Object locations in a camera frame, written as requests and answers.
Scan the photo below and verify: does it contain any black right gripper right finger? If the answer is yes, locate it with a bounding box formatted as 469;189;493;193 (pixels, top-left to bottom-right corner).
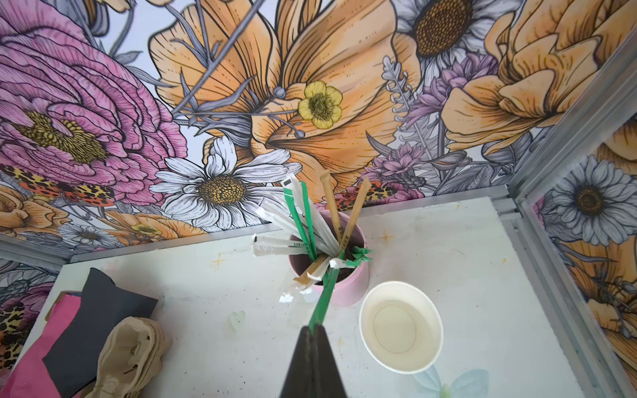
312;325;347;398

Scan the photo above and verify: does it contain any stack of paper cups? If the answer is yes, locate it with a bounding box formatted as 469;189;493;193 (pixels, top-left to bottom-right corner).
359;281;444;375

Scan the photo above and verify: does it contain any pink straw holder cup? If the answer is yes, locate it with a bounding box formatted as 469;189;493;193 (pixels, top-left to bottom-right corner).
289;210;370;307

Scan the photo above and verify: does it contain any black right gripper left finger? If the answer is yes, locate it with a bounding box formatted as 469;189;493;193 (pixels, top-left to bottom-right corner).
280;326;315;398

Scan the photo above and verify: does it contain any black paper napkin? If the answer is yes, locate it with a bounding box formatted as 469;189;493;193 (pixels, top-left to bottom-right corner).
43;268;158;397

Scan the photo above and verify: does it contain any stack of pulp carriers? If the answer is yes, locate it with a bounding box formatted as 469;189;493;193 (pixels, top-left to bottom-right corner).
88;317;172;398

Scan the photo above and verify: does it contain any green straw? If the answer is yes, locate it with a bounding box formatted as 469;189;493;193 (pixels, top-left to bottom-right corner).
309;246;372;333

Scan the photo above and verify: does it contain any green straws bundle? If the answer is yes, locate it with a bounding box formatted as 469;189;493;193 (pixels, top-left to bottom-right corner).
251;172;372;303

